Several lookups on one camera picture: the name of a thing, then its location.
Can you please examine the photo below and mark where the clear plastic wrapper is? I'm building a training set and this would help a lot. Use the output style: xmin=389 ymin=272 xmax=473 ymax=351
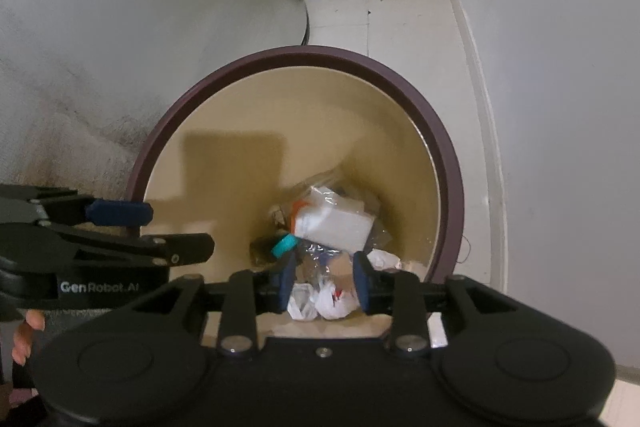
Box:
xmin=295 ymin=242 xmax=351 ymax=288

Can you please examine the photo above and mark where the person's left hand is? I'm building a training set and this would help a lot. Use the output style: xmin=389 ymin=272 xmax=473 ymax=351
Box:
xmin=12 ymin=311 xmax=45 ymax=365

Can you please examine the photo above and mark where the crumpled white paper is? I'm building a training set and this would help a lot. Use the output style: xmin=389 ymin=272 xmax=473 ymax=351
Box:
xmin=367 ymin=249 xmax=403 ymax=270

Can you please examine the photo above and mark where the bottle with teal cap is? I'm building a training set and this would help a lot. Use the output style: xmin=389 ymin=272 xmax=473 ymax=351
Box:
xmin=250 ymin=233 xmax=298 ymax=268

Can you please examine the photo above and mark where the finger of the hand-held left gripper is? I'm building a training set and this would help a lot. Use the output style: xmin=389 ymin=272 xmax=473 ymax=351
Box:
xmin=0 ymin=185 xmax=153 ymax=225
xmin=45 ymin=227 xmax=216 ymax=267

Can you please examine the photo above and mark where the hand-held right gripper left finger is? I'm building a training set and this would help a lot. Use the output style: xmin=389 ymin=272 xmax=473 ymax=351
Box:
xmin=115 ymin=252 xmax=297 ymax=356

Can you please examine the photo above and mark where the beige bin with brown rim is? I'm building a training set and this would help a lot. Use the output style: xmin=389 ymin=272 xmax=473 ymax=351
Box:
xmin=127 ymin=46 xmax=462 ymax=338

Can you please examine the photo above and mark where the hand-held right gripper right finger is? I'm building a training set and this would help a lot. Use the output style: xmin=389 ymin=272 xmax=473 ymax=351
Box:
xmin=352 ymin=252 xmax=556 ymax=355

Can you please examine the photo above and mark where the white carton with orange edge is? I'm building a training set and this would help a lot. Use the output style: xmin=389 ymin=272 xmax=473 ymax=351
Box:
xmin=290 ymin=185 xmax=377 ymax=253

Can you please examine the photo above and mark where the crumpled white plastic bag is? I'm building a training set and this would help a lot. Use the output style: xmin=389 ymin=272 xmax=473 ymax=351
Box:
xmin=287 ymin=282 xmax=321 ymax=320
xmin=316 ymin=284 xmax=360 ymax=320

